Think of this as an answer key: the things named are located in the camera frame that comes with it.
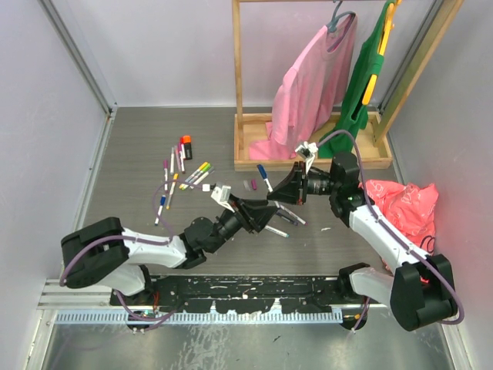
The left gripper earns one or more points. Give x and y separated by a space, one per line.
252 214

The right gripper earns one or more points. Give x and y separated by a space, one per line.
290 190

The white pen teal tip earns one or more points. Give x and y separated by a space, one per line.
276 231

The dark purple pen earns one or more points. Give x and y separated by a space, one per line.
287 219

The blue cap white marker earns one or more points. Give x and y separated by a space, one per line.
264 176

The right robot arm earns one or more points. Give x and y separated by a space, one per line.
420 287

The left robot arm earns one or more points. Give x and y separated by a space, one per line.
107 254

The orange cap white pen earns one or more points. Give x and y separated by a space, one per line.
171 191

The blue band white pen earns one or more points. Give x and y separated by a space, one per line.
162 203

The pink white pen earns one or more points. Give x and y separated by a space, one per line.
177 159

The magenta cap white pen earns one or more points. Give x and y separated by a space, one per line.
166 175

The grey white pen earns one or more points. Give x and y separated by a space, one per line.
172 159

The purple cap white marker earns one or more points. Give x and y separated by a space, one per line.
293 215

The yellow cap white marker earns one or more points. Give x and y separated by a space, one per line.
193 176

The orange black highlighter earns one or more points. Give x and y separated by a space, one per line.
186 144

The green t-shirt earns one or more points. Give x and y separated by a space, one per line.
353 114

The pink t-shirt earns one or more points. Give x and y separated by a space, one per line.
312 86

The red plastic bag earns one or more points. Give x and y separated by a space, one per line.
408 207

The grey hanger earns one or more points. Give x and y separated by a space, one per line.
337 16

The yellow hanger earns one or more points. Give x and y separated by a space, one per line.
388 26

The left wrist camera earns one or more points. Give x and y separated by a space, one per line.
221 193

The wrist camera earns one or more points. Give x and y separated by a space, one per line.
221 193
306 150

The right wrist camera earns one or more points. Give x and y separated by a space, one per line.
306 150

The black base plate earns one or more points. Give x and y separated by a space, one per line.
243 294

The white slotted cable duct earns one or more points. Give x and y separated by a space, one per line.
114 317

